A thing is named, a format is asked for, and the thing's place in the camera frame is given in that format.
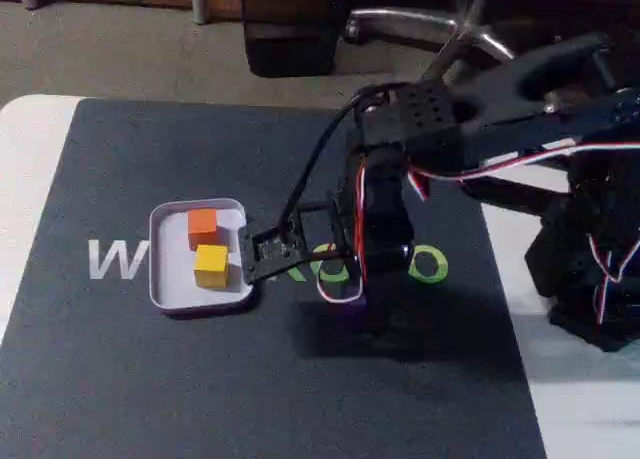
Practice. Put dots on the purple wooden cube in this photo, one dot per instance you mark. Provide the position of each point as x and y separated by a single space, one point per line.
356 308

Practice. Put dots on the orange wooden cube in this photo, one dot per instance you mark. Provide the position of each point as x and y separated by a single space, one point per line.
202 224

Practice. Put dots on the yellow wooden cube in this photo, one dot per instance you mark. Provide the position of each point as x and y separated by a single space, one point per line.
211 266

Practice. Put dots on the white metal tray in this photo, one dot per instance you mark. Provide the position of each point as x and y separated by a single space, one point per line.
170 291

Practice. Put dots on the chrome office chair base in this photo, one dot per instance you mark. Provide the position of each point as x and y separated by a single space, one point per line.
400 24

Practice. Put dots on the dark box on floor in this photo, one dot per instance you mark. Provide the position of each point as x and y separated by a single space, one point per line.
285 44

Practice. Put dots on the black mat with lettering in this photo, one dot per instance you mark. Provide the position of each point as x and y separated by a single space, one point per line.
200 379

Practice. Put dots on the black gripper camera mount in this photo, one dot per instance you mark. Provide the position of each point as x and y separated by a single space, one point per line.
265 264

